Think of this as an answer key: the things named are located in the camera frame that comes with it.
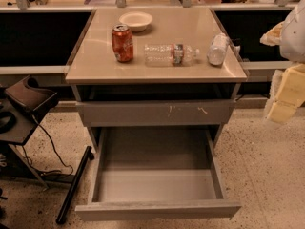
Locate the closed grey top drawer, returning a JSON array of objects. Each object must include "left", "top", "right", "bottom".
[{"left": 76, "top": 99, "right": 235, "bottom": 127}]

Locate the grey drawer cabinet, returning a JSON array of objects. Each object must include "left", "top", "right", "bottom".
[{"left": 66, "top": 7, "right": 247, "bottom": 144}]

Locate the white paper bowl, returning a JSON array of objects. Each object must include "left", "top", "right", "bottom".
[{"left": 119, "top": 11, "right": 153, "bottom": 32}]

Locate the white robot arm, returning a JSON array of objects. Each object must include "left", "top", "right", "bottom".
[{"left": 260, "top": 0, "right": 305, "bottom": 124}]

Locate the black stand leg bar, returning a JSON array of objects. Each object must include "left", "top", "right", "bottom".
[{"left": 55, "top": 146, "right": 94, "bottom": 225}]

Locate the clear plastic water bottle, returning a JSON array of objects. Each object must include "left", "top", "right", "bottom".
[{"left": 144, "top": 44, "right": 200, "bottom": 67}]

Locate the orange soda can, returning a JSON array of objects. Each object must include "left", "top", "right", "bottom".
[{"left": 112, "top": 24, "right": 133, "bottom": 62}]

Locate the dark side stand tray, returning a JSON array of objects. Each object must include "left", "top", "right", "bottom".
[{"left": 0, "top": 75, "right": 58, "bottom": 145}]

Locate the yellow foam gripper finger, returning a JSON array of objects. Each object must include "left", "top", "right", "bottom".
[
  {"left": 266, "top": 64, "right": 305, "bottom": 124},
  {"left": 260, "top": 22, "right": 283, "bottom": 46}
]

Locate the open grey middle drawer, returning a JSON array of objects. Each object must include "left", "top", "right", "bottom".
[{"left": 75, "top": 126, "right": 240, "bottom": 221}]

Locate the small clear plastic bottle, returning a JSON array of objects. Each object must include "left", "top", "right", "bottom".
[{"left": 207, "top": 33, "right": 229, "bottom": 66}]

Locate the black cable on floor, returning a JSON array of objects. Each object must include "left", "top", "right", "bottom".
[{"left": 20, "top": 123, "right": 74, "bottom": 177}]

